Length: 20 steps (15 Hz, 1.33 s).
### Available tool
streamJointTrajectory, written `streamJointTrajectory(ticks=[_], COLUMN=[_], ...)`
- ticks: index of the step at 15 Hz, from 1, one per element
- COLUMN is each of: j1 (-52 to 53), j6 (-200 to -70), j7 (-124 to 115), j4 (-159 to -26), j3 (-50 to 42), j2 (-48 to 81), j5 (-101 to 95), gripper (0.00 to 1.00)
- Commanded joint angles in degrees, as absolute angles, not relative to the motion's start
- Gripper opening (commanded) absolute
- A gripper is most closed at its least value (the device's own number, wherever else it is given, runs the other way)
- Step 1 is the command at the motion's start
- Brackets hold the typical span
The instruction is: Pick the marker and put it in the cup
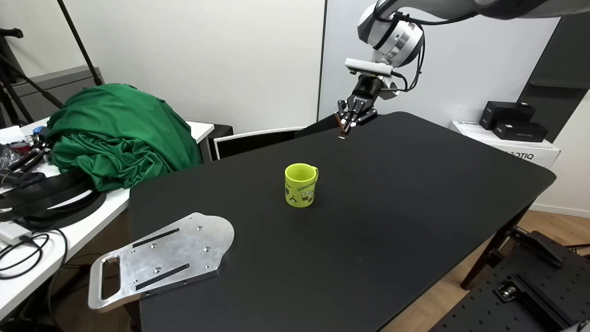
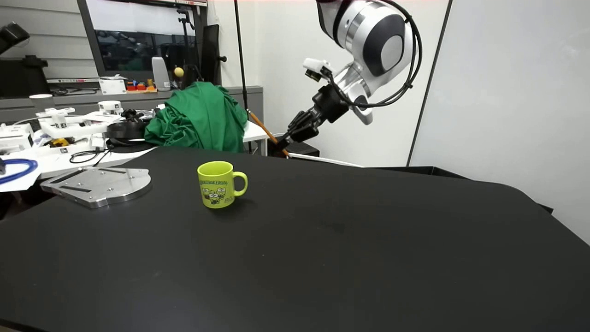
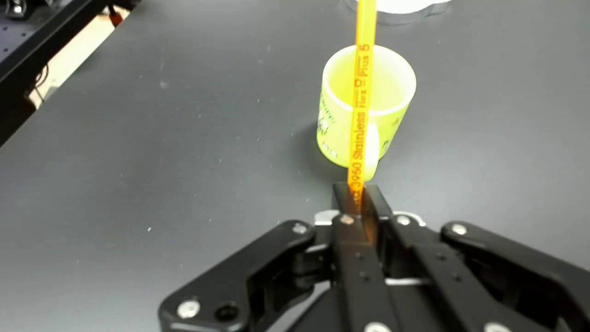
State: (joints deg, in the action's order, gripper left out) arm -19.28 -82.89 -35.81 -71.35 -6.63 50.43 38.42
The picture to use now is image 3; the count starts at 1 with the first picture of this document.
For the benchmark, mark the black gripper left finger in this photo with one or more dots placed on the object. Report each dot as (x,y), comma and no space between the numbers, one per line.
(360,278)

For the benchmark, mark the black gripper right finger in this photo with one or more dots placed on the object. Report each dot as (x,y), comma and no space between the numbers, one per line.
(443,271)

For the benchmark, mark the thin orange marker pen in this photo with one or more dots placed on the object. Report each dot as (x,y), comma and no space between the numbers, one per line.
(362,94)

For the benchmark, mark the yellow-green printed mug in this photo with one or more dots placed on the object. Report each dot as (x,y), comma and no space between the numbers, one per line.
(334,118)

